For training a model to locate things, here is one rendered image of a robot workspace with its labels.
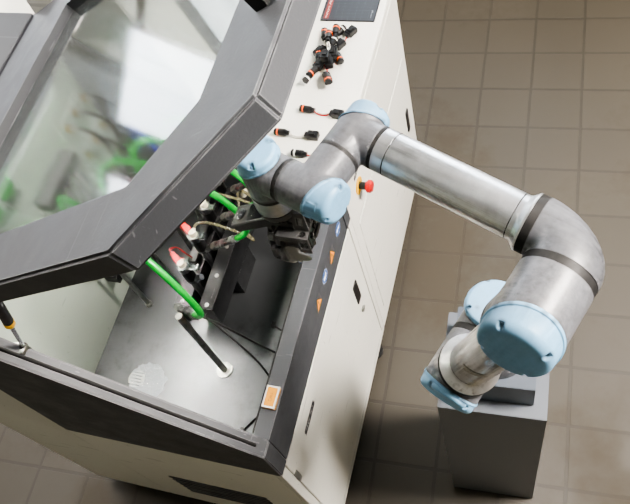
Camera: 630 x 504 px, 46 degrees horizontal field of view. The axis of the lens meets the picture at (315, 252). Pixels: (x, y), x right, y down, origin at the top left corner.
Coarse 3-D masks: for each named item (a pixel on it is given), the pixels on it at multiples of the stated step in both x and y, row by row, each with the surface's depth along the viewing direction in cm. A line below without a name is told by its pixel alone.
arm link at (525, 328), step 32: (544, 256) 105; (512, 288) 104; (544, 288) 102; (576, 288) 102; (480, 320) 107; (512, 320) 101; (544, 320) 100; (576, 320) 103; (448, 352) 138; (480, 352) 120; (512, 352) 104; (544, 352) 100; (448, 384) 138; (480, 384) 136
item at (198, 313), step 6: (150, 258) 138; (150, 264) 138; (156, 264) 138; (156, 270) 138; (162, 270) 138; (162, 276) 139; (168, 276) 139; (168, 282) 139; (174, 282) 140; (174, 288) 140; (180, 288) 140; (180, 294) 141; (186, 294) 141; (186, 300) 142; (192, 300) 143; (192, 306) 143; (198, 306) 144; (192, 312) 154; (198, 312) 145; (198, 318) 150
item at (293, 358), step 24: (336, 240) 191; (312, 264) 178; (336, 264) 194; (312, 288) 176; (288, 312) 174; (312, 312) 178; (288, 336) 170; (312, 336) 180; (288, 360) 167; (312, 360) 183; (288, 384) 167; (264, 408) 163; (288, 408) 169; (264, 432) 160; (288, 432) 171
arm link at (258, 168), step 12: (264, 144) 119; (276, 144) 120; (252, 156) 119; (264, 156) 118; (276, 156) 119; (288, 156) 122; (240, 168) 119; (252, 168) 118; (264, 168) 118; (276, 168) 119; (252, 180) 121; (264, 180) 120; (252, 192) 125; (264, 192) 121; (264, 204) 127
